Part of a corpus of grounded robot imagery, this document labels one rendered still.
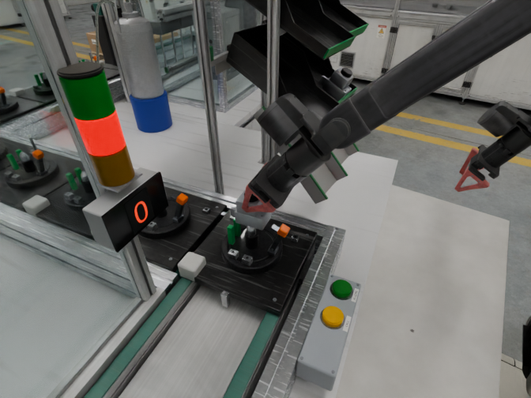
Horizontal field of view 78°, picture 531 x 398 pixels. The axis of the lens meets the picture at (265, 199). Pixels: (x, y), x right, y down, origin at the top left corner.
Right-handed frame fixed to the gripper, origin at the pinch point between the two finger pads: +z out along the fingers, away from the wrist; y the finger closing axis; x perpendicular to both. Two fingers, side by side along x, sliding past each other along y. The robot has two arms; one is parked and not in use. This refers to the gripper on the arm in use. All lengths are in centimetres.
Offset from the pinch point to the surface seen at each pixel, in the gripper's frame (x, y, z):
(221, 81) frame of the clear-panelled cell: -39, -87, 43
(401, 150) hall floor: 92, -250, 64
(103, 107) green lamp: -23.6, 19.3, -13.1
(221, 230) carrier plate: 1.4, -3.5, 18.1
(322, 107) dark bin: -2.0, -31.2, -10.2
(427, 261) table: 47, -25, -5
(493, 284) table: 59, -24, -14
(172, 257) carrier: -3.0, 8.5, 21.8
